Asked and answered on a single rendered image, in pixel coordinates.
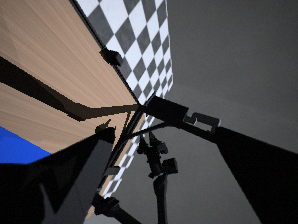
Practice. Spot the blue flat mat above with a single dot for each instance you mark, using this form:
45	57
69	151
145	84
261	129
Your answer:
14	149

